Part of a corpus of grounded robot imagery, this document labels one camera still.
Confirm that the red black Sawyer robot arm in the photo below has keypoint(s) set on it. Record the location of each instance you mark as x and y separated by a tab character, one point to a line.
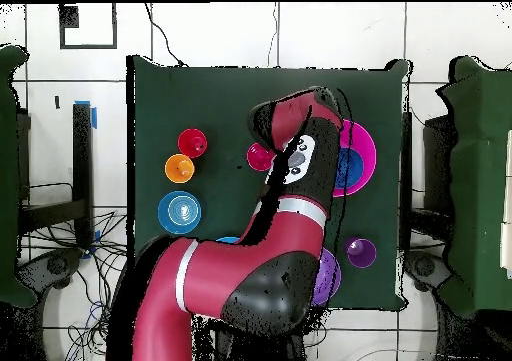
240	273

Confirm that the dark square floor frame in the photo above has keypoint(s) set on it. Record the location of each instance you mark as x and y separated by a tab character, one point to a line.
68	17

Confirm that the dark green tablecloth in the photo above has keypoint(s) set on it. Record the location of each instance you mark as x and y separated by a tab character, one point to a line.
180	97

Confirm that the magenta plastic cup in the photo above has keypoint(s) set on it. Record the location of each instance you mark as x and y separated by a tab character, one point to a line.
258	157

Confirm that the large light blue plastic bowl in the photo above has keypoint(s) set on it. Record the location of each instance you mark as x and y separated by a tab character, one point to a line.
228	240

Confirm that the large pink plastic bowl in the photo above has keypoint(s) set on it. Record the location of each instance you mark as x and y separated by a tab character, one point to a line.
364	137

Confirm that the red plastic cup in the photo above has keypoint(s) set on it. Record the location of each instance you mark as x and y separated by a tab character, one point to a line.
188	139

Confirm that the purple plastic bowl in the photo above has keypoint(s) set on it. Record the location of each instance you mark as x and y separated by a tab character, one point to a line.
330	277

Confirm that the purple plastic cup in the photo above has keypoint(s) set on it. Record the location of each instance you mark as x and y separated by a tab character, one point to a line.
362	255

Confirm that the green cloth covered side table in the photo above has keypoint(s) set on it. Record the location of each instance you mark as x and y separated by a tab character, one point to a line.
476	177
8	177

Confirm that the shallow light blue plastic bowl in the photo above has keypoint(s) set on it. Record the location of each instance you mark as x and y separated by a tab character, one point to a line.
179	212

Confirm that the orange plastic cup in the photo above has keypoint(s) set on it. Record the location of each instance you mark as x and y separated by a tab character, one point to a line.
179	168

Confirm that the small dark blue plastic bowl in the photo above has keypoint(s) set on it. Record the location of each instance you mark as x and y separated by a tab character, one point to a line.
354	169

